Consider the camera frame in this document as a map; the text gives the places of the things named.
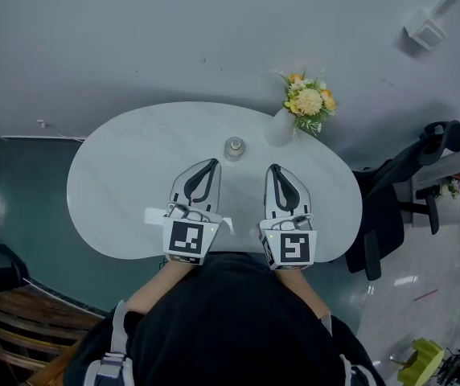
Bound person's black top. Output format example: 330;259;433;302
64;253;384;386

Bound grey right shoulder strap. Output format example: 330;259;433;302
320;315;370;386

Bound grey shoulder strap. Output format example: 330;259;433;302
84;299;135;386
320;315;370;386

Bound small potted white flowers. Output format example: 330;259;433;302
441;177;460;200

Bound yellow-green round stool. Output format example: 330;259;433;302
396;337;446;386

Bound person's left forearm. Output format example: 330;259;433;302
125;261;195;315

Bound white kidney-shaped table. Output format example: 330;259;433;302
66;101;363;264

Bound grey left shoulder strap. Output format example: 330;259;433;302
84;299;135;386

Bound grey shelf cabinet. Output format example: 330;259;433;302
409;143;460;229

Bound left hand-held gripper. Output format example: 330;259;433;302
162;158;226;266

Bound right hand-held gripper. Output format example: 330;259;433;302
257;163;319;272

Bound black office chair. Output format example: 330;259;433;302
344;120;460;281

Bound dark wooden bench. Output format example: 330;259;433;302
0;283;106;386

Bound frosted glass bottle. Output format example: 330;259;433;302
223;136;247;163

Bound person's right forearm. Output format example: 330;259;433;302
280;267;330;321

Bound yellow flower bouquet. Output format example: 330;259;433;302
272;68;338;138

